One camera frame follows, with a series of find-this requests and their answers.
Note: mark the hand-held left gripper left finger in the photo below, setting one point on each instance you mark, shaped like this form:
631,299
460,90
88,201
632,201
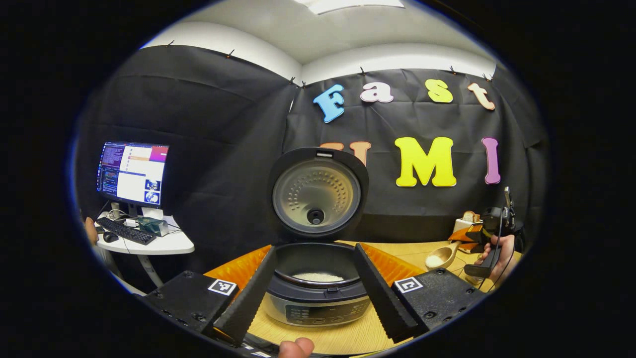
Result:
248,303

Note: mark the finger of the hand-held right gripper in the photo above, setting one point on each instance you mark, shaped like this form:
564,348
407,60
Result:
469,233

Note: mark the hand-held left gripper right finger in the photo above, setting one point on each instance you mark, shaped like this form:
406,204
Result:
380,298

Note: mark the wooden spoon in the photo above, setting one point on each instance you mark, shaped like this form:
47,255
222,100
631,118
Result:
442,256

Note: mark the silver black rice cooker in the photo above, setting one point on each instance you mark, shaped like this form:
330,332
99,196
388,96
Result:
318,199

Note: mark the white toaster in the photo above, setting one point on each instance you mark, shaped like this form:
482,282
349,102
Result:
461,226

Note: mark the toasted bread slice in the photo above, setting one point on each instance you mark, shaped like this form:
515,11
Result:
471,217

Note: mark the white side table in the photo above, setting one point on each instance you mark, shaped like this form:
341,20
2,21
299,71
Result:
169,244

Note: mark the teal box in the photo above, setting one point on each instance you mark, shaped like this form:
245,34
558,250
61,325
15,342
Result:
154,226

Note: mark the black keyboard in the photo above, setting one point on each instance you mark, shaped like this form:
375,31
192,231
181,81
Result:
126,231

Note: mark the black computer mouse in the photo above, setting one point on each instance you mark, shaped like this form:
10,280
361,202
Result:
110,237

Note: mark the computer monitor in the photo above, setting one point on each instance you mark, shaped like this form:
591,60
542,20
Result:
131,174

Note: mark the ceiling light panel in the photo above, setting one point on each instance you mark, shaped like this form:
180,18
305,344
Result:
355,4

